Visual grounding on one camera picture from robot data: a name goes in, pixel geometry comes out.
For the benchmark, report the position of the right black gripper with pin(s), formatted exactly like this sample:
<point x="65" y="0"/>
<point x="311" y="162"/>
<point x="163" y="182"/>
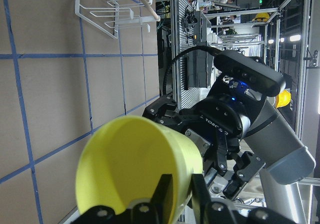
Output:
<point x="221" y="120"/>

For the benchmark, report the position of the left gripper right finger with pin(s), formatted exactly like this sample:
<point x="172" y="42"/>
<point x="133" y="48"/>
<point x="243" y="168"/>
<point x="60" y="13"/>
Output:
<point x="200" y="198"/>

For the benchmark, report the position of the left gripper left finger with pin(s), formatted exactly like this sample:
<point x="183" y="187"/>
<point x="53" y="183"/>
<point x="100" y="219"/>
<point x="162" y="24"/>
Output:
<point x="161" y="202"/>

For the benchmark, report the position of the yellow-green ikea cup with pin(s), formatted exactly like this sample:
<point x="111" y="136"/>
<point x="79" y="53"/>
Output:
<point x="124" y="160"/>

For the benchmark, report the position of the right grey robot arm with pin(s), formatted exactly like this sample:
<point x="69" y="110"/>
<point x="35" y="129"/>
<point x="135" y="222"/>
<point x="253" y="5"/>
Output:
<point x="252" y="133"/>

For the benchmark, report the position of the wooden rack dowel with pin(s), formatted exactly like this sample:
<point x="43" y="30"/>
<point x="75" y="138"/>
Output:
<point x="150" y="9"/>

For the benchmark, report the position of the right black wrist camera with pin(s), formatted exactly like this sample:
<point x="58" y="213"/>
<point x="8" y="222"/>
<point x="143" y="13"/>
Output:
<point x="257" y="76"/>

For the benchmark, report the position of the white wire cup rack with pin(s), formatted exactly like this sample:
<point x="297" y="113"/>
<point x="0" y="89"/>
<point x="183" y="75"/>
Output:
<point x="111" y="16"/>

